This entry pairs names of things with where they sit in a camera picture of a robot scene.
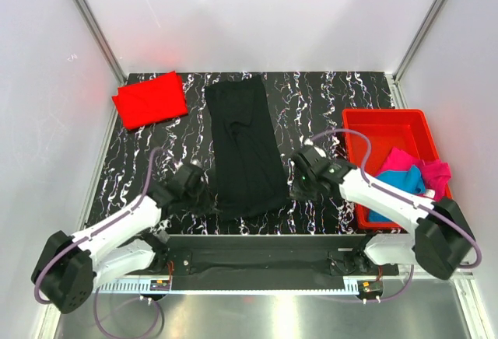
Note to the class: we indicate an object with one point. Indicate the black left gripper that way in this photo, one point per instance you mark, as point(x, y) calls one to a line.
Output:
point(208, 205)

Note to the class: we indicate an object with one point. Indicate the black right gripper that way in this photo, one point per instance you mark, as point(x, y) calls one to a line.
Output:
point(297, 193)

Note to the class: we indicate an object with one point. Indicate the black t shirt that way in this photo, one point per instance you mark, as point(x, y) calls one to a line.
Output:
point(250, 177)

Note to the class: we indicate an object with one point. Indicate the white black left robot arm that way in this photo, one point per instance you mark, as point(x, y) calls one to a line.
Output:
point(71, 267)

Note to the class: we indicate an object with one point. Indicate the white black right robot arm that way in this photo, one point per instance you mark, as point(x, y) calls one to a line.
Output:
point(436, 236)

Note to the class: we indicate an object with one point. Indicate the blue t shirt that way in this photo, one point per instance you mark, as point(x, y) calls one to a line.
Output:
point(410, 181)

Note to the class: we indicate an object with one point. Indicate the folded red t shirt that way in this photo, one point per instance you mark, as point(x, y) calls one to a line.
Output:
point(151, 101)

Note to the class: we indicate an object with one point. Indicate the pink t shirt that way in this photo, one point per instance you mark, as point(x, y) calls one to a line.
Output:
point(436, 174)

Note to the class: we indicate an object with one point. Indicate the white slotted cable duct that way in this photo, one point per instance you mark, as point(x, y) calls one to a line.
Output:
point(188, 286)

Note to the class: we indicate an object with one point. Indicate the aluminium frame post left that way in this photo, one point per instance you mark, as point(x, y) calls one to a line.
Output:
point(98, 35)

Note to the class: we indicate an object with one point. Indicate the aluminium frame post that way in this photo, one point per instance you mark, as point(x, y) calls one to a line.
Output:
point(427, 23)
point(98, 35)

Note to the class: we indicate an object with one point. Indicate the aluminium frame post right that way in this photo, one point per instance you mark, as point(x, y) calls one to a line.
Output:
point(427, 23)

